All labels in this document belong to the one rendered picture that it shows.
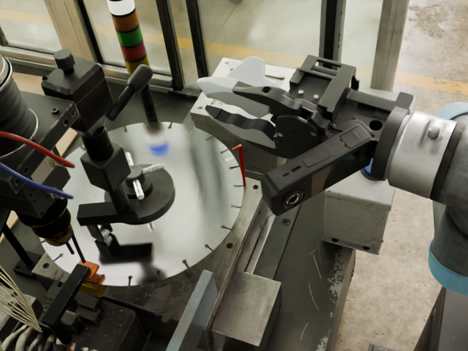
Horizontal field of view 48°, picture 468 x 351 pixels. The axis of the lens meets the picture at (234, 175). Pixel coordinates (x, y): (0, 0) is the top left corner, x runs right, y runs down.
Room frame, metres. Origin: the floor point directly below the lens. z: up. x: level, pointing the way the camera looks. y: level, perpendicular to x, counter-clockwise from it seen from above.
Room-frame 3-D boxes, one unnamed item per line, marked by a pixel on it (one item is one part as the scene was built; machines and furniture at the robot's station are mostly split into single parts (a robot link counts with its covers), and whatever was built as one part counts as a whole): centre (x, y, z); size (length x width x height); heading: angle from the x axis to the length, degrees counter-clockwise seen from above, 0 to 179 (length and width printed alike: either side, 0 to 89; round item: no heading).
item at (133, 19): (0.85, 0.16, 1.08); 0.05 x 0.04 x 0.03; 64
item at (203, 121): (0.82, -0.05, 0.82); 0.18 x 0.18 x 0.15; 64
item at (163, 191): (0.54, 0.15, 0.96); 0.11 x 0.11 x 0.03
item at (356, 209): (0.64, -0.26, 0.82); 0.28 x 0.11 x 0.15; 154
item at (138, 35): (0.85, 0.16, 1.05); 0.05 x 0.04 x 0.03; 64
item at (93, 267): (0.37, 0.24, 0.95); 0.10 x 0.03 x 0.07; 154
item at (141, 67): (0.48, 0.12, 1.21); 0.08 x 0.06 x 0.03; 154
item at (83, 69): (0.47, 0.16, 1.17); 0.06 x 0.05 x 0.20; 145
